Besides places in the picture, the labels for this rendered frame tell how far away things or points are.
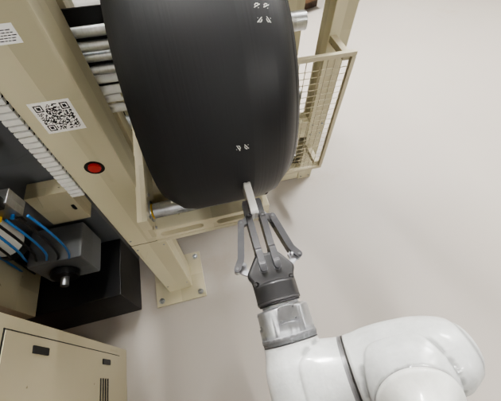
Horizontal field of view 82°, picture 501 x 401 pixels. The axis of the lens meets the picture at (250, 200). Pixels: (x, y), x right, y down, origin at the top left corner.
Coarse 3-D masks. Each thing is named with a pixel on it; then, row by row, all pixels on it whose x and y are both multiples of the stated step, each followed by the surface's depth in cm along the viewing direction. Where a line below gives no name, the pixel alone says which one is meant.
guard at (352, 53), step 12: (300, 60) 107; (312, 60) 109; (348, 60) 115; (312, 72) 114; (348, 72) 118; (312, 84) 119; (312, 96) 124; (336, 108) 133; (300, 132) 141; (324, 132) 146; (324, 144) 153; (300, 168) 166; (312, 168) 167
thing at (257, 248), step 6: (246, 216) 54; (252, 222) 54; (252, 228) 53; (252, 234) 53; (252, 240) 52; (258, 240) 52; (252, 246) 54; (258, 246) 52; (258, 252) 51; (258, 258) 51; (264, 258) 51; (264, 264) 50; (264, 270) 50
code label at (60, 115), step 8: (32, 104) 54; (40, 104) 55; (48, 104) 55; (56, 104) 55; (64, 104) 56; (40, 112) 56; (48, 112) 56; (56, 112) 57; (64, 112) 57; (72, 112) 58; (40, 120) 57; (48, 120) 58; (56, 120) 58; (64, 120) 59; (72, 120) 59; (80, 120) 60; (48, 128) 59; (56, 128) 60; (64, 128) 60; (72, 128) 61; (80, 128) 61
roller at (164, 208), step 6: (150, 204) 82; (156, 204) 81; (162, 204) 81; (168, 204) 81; (174, 204) 82; (216, 204) 85; (156, 210) 81; (162, 210) 81; (168, 210) 81; (174, 210) 82; (180, 210) 82; (186, 210) 83; (192, 210) 84; (156, 216) 82; (162, 216) 83
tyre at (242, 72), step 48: (144, 0) 40; (192, 0) 41; (240, 0) 42; (144, 48) 41; (192, 48) 41; (240, 48) 43; (288, 48) 46; (144, 96) 43; (192, 96) 43; (240, 96) 45; (288, 96) 48; (144, 144) 48; (192, 144) 47; (288, 144) 54; (192, 192) 56; (240, 192) 61
